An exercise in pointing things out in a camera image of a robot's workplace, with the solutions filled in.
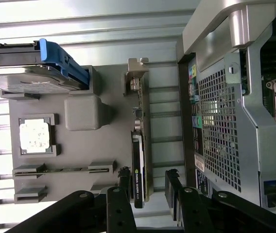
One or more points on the grey parts rack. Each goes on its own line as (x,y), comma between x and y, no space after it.
(79,150)

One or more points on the green RAM stick on rack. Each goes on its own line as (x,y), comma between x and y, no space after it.
(62,170)

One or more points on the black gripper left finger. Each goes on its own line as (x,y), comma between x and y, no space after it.
(118,211)

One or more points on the open PC case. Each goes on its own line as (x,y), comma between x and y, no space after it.
(225,136)

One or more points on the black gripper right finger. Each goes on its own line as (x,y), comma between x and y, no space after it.
(191,211)

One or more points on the hard disk with blue caddy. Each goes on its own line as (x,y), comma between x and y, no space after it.
(31,77)

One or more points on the silver CPU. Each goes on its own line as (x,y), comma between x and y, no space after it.
(33,136)

